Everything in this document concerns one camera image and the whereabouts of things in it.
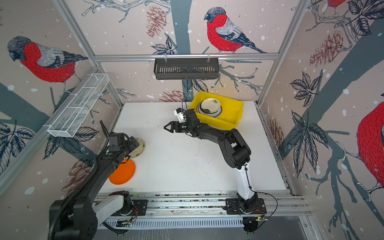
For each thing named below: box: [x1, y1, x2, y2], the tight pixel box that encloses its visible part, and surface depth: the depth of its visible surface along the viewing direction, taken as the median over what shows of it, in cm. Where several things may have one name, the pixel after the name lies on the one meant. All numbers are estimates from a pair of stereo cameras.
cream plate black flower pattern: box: [201, 98, 221, 113], surface depth 117 cm
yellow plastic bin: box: [189, 91, 244, 130], surface depth 116 cm
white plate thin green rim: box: [196, 101, 223, 118], surface depth 111 cm
